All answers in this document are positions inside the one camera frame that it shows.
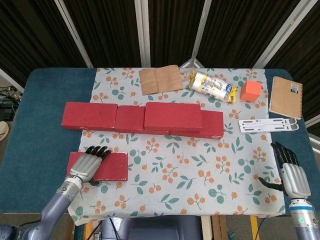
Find black electronics box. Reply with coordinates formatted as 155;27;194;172
0;106;15;121

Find red foam brick chipped corner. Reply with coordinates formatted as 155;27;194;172
168;111;224;140

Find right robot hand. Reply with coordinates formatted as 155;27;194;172
258;141;312;200

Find white plastic bag roll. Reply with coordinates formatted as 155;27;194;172
187;71;233;102

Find dark folding screen white frames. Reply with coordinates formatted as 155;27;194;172
0;0;320;76

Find small yellow packet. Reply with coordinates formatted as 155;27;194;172
227;86;239;103

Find brown cardboard box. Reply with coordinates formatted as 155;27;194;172
211;215;252;240

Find orange cube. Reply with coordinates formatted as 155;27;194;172
239;79;262;103

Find brown paper bag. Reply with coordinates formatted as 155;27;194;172
138;64;196;96

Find red foam brick white scuffs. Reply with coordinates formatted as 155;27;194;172
66;151;129;182

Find grey robot torso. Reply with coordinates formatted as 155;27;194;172
101;214;203;240

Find floral tablecloth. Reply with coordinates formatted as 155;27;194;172
65;66;286;227

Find brown spiral notebook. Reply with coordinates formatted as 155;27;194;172
268;76;304;120

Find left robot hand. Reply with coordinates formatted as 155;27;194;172
68;146;113;187

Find white folding stand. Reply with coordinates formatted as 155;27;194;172
238;117;300;134

